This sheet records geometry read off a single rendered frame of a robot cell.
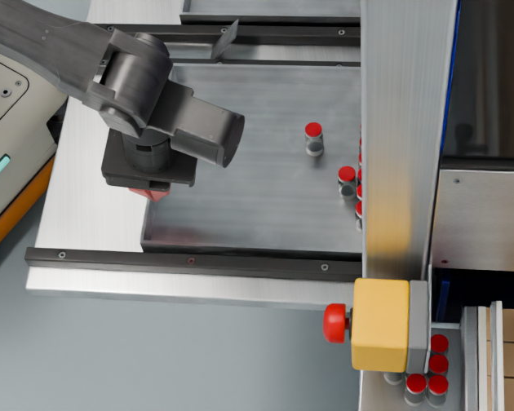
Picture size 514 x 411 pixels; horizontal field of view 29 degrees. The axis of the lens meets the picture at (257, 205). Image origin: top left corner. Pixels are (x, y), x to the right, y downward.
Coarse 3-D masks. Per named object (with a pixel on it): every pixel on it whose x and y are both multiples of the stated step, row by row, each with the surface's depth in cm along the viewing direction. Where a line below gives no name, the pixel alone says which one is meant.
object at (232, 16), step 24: (192, 0) 138; (216, 0) 137; (240, 0) 137; (264, 0) 136; (288, 0) 136; (312, 0) 136; (336, 0) 135; (360, 0) 135; (216, 24) 133; (240, 24) 133; (264, 24) 132; (288, 24) 132; (312, 24) 132; (336, 24) 131; (360, 24) 131
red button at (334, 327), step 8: (336, 304) 100; (344, 304) 100; (328, 312) 99; (336, 312) 99; (344, 312) 99; (328, 320) 98; (336, 320) 98; (344, 320) 98; (328, 328) 98; (336, 328) 98; (344, 328) 99; (328, 336) 99; (336, 336) 98; (344, 336) 100
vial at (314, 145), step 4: (308, 136) 120; (320, 136) 121; (308, 140) 121; (312, 140) 120; (316, 140) 120; (320, 140) 121; (308, 144) 121; (312, 144) 121; (316, 144) 121; (320, 144) 121; (308, 148) 122; (312, 148) 122; (316, 148) 122; (320, 148) 122; (308, 152) 123; (312, 152) 123; (316, 152) 123; (320, 152) 123; (316, 156) 123
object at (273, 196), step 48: (240, 96) 129; (288, 96) 128; (336, 96) 128; (240, 144) 125; (288, 144) 125; (336, 144) 124; (192, 192) 123; (240, 192) 122; (288, 192) 121; (336, 192) 121; (144, 240) 116; (192, 240) 119; (240, 240) 119; (288, 240) 118; (336, 240) 117
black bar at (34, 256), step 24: (48, 264) 119; (72, 264) 118; (96, 264) 117; (120, 264) 117; (144, 264) 116; (168, 264) 116; (192, 264) 116; (216, 264) 115; (240, 264) 115; (264, 264) 115; (288, 264) 114; (312, 264) 114; (336, 264) 114; (360, 264) 114
